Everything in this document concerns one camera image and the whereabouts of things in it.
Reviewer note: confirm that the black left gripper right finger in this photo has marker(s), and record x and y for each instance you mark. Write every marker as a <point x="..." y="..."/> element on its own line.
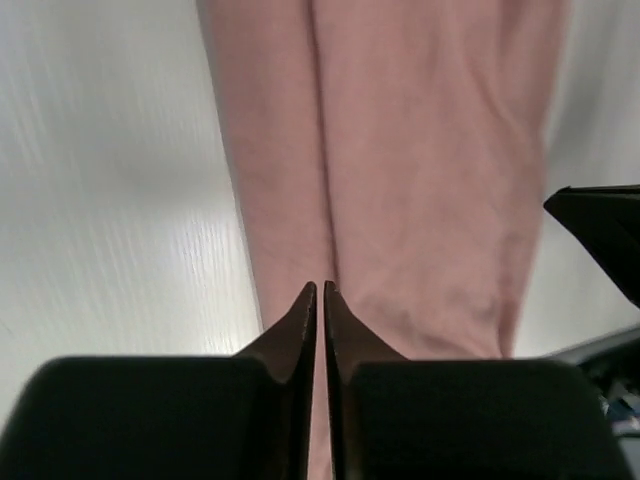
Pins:
<point x="349" y="344"/>

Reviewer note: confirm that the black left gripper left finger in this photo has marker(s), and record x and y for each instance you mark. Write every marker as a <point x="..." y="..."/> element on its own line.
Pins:
<point x="276" y="444"/>

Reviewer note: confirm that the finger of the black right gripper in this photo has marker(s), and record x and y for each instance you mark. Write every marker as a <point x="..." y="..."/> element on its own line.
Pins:
<point x="605" y="221"/>

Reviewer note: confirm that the dusty pink graphic t-shirt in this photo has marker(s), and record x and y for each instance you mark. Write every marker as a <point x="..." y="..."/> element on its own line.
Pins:
<point x="395" y="148"/>

